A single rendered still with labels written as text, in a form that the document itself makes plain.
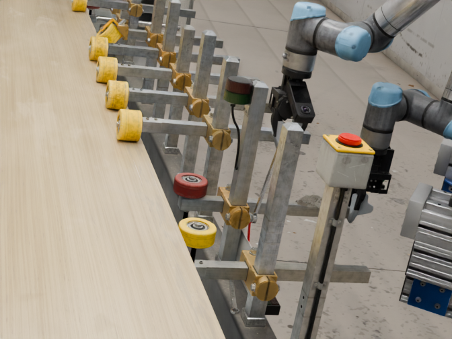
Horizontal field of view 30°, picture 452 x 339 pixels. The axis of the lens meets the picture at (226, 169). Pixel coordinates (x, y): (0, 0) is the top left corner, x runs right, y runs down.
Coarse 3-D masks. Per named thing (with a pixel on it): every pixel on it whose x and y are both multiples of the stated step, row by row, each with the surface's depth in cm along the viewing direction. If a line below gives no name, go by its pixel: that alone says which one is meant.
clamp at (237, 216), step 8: (224, 192) 204; (224, 200) 202; (224, 208) 201; (232, 208) 198; (240, 208) 198; (248, 208) 199; (224, 216) 201; (232, 216) 196; (240, 216) 197; (248, 216) 197; (232, 224) 197; (240, 224) 197
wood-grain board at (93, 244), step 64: (0, 0) 346; (64, 0) 367; (0, 64) 262; (64, 64) 274; (0, 128) 210; (64, 128) 218; (0, 192) 176; (64, 192) 181; (128, 192) 187; (0, 256) 151; (64, 256) 155; (128, 256) 160; (0, 320) 133; (64, 320) 136; (128, 320) 139; (192, 320) 142
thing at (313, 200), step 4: (304, 196) 209; (308, 196) 209; (312, 196) 209; (316, 196) 211; (296, 200) 208; (300, 200) 207; (304, 200) 208; (308, 200) 209; (312, 200) 209; (316, 200) 209; (320, 200) 208; (300, 204) 207; (304, 204) 207; (308, 204) 207; (312, 204) 207; (316, 204) 208; (320, 204) 208
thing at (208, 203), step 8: (184, 200) 199; (192, 200) 200; (200, 200) 200; (208, 200) 201; (216, 200) 202; (248, 200) 205; (256, 200) 206; (264, 200) 206; (184, 208) 200; (192, 208) 200; (200, 208) 201; (208, 208) 202; (216, 208) 202; (264, 208) 205; (288, 208) 207; (296, 208) 208; (304, 208) 208; (312, 208) 209; (304, 216) 209; (312, 216) 210
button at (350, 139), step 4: (340, 136) 142; (344, 136) 142; (348, 136) 142; (352, 136) 142; (356, 136) 143; (340, 140) 141; (344, 140) 140; (348, 140) 140; (352, 140) 140; (356, 140) 141; (360, 140) 141; (348, 144) 141; (352, 144) 140; (356, 144) 141; (360, 144) 141
